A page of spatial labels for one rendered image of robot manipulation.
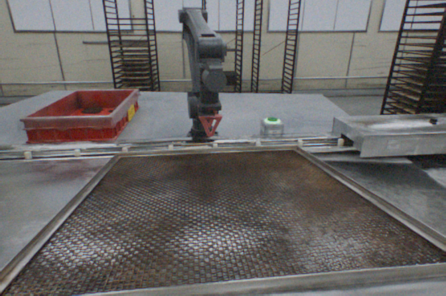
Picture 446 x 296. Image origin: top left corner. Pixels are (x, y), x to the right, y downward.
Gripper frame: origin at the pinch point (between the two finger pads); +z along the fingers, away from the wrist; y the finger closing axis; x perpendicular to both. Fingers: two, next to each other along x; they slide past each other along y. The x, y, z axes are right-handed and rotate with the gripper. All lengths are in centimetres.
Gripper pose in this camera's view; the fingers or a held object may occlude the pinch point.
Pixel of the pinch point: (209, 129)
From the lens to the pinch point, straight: 83.4
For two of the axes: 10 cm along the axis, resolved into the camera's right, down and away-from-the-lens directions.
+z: -0.1, 9.3, 3.8
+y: -1.0, -3.8, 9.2
